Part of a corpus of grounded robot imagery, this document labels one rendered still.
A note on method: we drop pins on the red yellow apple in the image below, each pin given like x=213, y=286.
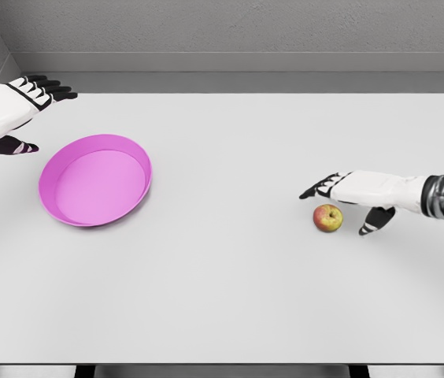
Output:
x=328, y=217

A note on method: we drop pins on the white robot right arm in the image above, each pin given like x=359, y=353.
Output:
x=442, y=197

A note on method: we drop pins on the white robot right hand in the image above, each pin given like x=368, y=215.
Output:
x=367, y=188

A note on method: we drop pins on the pink round plate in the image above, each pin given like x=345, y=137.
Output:
x=96, y=181

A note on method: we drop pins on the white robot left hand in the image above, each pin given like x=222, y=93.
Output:
x=3, y=104

